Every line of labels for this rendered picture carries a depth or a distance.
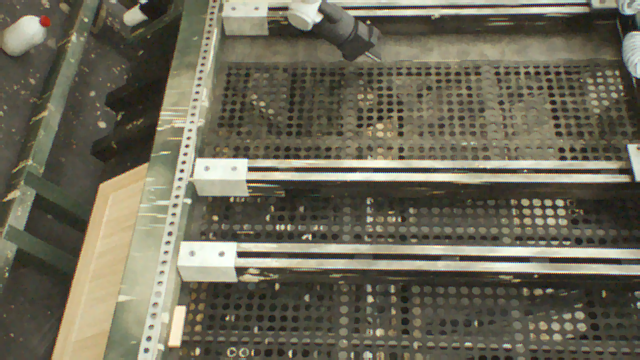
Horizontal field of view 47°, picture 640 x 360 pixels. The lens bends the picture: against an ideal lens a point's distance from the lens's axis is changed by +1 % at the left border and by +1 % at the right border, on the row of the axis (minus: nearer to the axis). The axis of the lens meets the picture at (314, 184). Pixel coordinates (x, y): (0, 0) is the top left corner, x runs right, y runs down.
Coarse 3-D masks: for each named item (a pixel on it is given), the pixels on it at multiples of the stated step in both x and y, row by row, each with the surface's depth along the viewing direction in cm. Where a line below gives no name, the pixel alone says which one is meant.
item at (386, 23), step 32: (416, 0) 206; (448, 0) 205; (480, 0) 204; (512, 0) 203; (544, 0) 203; (576, 0) 202; (608, 0) 196; (256, 32) 211; (288, 32) 210; (384, 32) 208; (416, 32) 208; (448, 32) 207; (480, 32) 206; (512, 32) 206
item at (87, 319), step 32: (128, 192) 228; (96, 224) 229; (128, 224) 219; (96, 256) 220; (96, 288) 211; (64, 320) 212; (96, 320) 203; (64, 352) 204; (96, 352) 196; (192, 352) 173
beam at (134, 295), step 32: (192, 0) 214; (224, 0) 214; (192, 32) 207; (224, 32) 212; (192, 64) 199; (160, 128) 186; (160, 160) 180; (160, 192) 175; (192, 192) 175; (160, 224) 169; (128, 256) 165; (128, 288) 160; (128, 320) 156; (160, 320) 155; (128, 352) 151; (160, 352) 151
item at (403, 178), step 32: (224, 160) 176; (256, 160) 176; (288, 160) 175; (320, 160) 175; (352, 160) 174; (384, 160) 174; (224, 192) 177; (256, 192) 177; (288, 192) 176; (320, 192) 176; (352, 192) 175; (384, 192) 174; (416, 192) 174; (448, 192) 173; (480, 192) 172; (512, 192) 172; (544, 192) 171; (576, 192) 170; (608, 192) 170
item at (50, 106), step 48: (96, 0) 278; (144, 48) 279; (48, 96) 247; (144, 96) 256; (48, 144) 238; (96, 144) 249; (144, 144) 241; (96, 192) 244; (0, 240) 213; (0, 288) 208; (240, 288) 241
